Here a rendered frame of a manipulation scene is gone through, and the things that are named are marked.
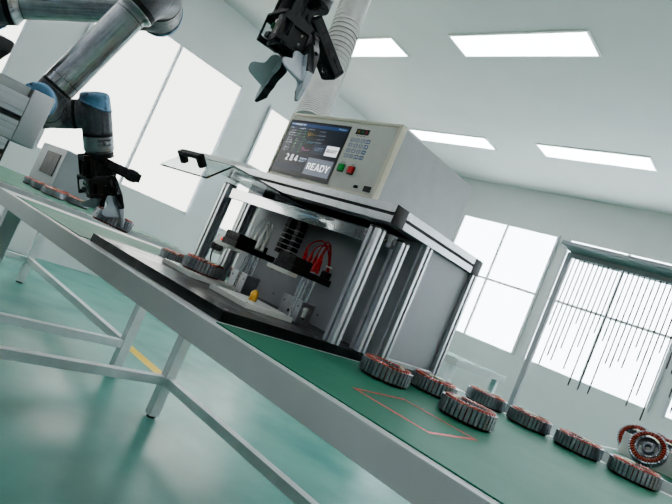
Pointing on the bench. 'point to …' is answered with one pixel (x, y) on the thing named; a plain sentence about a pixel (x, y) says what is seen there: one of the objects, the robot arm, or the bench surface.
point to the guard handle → (192, 157)
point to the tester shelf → (386, 214)
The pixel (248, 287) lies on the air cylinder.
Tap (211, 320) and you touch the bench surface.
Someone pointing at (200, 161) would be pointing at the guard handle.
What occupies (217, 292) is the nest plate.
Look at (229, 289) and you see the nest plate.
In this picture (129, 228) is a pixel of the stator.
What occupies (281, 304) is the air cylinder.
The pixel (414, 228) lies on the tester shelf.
